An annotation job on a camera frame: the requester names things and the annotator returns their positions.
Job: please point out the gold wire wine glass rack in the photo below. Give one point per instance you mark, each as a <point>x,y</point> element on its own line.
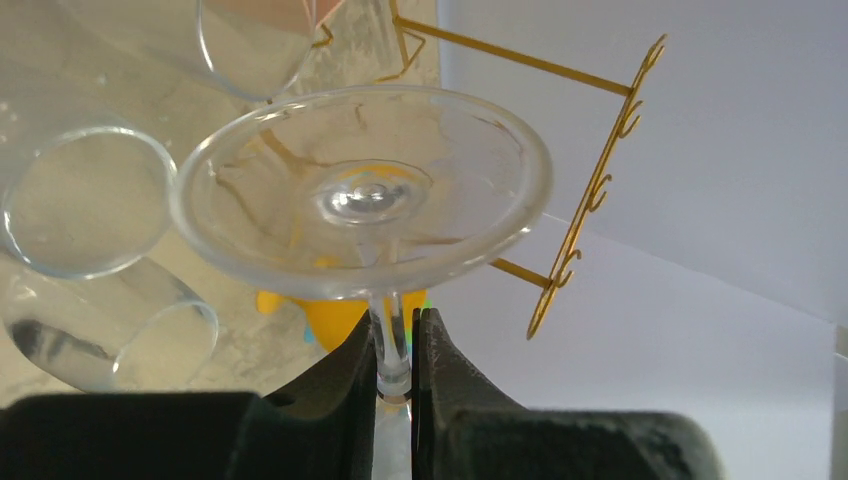
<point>412,35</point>

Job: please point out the yellow plastic goblet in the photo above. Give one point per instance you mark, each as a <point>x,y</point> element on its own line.
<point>328,322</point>

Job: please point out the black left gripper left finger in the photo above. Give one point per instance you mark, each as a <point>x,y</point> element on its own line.
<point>318,426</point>

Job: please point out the peach plastic file organizer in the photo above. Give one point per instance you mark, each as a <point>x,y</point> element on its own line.
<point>291,16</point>

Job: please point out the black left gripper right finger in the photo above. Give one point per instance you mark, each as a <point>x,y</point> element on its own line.
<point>464,427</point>

